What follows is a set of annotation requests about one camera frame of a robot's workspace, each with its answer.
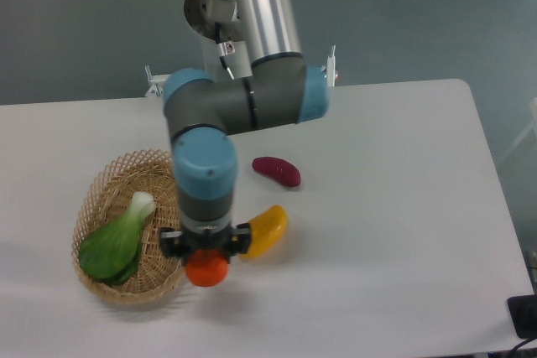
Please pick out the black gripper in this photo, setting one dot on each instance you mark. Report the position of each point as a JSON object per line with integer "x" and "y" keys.
{"x": 229, "y": 241}

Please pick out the orange fruit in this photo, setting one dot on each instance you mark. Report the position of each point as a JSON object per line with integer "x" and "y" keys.
{"x": 206, "y": 268}

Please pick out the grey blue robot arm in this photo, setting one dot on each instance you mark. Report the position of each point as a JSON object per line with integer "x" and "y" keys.
{"x": 203, "y": 113}

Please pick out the woven wicker basket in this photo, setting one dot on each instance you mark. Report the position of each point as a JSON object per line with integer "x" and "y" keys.
{"x": 149, "y": 171}

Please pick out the yellow mango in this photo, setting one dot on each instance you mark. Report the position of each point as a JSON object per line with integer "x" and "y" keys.
{"x": 266, "y": 230}

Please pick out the green bok choy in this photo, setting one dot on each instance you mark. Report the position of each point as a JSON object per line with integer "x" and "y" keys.
{"x": 111, "y": 253}

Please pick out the purple sweet potato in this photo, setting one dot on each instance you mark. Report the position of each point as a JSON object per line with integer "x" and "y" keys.
{"x": 278, "y": 169}

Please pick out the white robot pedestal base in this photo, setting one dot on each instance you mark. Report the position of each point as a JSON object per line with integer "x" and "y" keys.
{"x": 228, "y": 48}

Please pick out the black device with cable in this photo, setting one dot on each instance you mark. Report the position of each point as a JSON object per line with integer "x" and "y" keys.
{"x": 522, "y": 310}

